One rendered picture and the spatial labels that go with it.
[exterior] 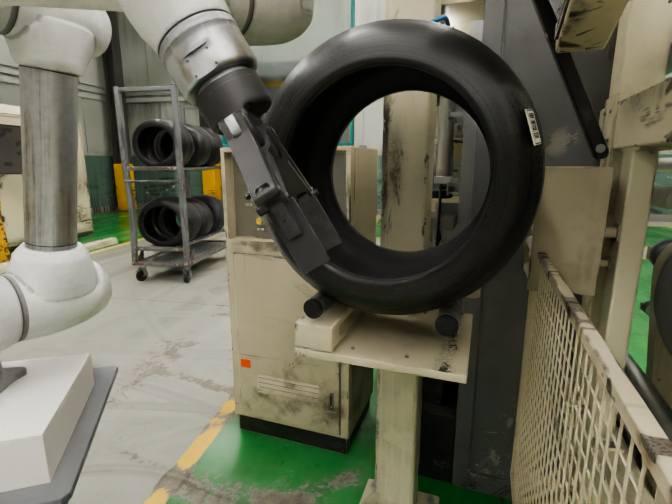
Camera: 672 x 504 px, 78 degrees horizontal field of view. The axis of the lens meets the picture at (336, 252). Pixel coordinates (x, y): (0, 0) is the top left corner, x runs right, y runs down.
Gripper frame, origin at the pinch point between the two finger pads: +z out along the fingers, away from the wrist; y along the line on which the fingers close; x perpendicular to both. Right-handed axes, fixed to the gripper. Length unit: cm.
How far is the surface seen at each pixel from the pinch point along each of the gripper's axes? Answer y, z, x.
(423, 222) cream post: -70, 12, 15
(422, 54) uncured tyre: -29.6, -18.2, 26.5
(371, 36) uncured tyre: -32.1, -26.1, 21.1
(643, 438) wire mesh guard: 14.0, 24.8, 16.9
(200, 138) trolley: -394, -146, -127
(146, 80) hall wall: -1001, -536, -357
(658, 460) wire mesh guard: 16.7, 24.5, 16.4
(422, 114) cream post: -68, -13, 29
